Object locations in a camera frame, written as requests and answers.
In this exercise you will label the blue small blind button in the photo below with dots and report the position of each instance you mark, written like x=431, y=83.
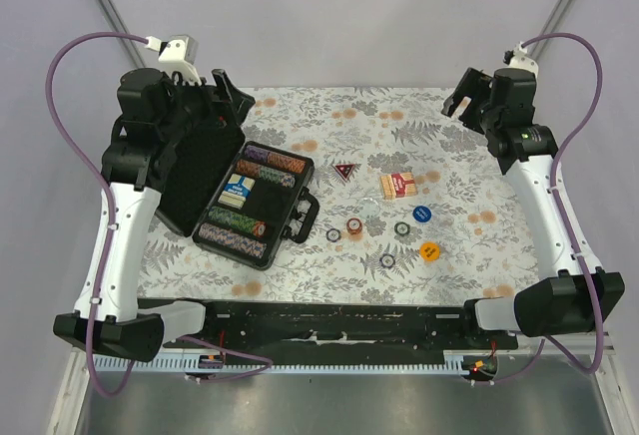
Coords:
x=422, y=214

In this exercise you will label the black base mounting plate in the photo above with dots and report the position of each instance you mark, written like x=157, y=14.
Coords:
x=344, y=334

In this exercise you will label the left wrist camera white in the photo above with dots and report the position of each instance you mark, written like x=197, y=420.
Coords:
x=176, y=57

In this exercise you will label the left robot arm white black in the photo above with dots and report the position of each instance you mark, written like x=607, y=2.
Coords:
x=164, y=148

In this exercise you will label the green chip row in case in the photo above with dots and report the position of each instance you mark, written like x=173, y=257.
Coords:
x=238, y=222

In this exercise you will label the clear round dealer button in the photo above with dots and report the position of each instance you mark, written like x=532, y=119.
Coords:
x=369, y=207

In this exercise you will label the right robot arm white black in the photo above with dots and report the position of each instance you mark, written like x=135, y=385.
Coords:
x=574, y=293

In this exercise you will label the orange green chip row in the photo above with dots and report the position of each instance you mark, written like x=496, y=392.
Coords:
x=257, y=171

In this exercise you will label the red poker chip stack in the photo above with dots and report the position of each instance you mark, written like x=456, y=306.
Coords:
x=354, y=226

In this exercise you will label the purple chip row in case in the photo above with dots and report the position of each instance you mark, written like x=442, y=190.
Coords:
x=275, y=159

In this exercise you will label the triangular all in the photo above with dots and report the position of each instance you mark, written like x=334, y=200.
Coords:
x=345, y=171

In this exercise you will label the black poker set case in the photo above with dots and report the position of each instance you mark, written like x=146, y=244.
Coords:
x=205, y=162

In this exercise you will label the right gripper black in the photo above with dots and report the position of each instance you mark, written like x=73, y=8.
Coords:
x=475, y=86

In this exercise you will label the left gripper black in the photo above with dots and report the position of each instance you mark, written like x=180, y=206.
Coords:
x=217, y=112

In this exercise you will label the blue orange chip row bottom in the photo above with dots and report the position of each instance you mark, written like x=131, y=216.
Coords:
x=232, y=240

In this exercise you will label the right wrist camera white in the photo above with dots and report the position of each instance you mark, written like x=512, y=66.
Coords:
x=518, y=58

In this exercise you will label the orange big blind button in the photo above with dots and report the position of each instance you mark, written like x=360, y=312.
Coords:
x=429, y=251

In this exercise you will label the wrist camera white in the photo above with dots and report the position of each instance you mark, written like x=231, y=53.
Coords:
x=518, y=58
x=176, y=57

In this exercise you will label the blue playing card deck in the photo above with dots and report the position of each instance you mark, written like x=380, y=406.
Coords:
x=236, y=191

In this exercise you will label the green poker chip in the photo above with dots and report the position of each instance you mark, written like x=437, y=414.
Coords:
x=402, y=228

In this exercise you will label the red playing card deck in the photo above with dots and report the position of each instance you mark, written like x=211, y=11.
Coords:
x=397, y=186

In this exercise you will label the blue poker chip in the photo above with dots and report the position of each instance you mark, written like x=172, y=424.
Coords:
x=333, y=235
x=387, y=260

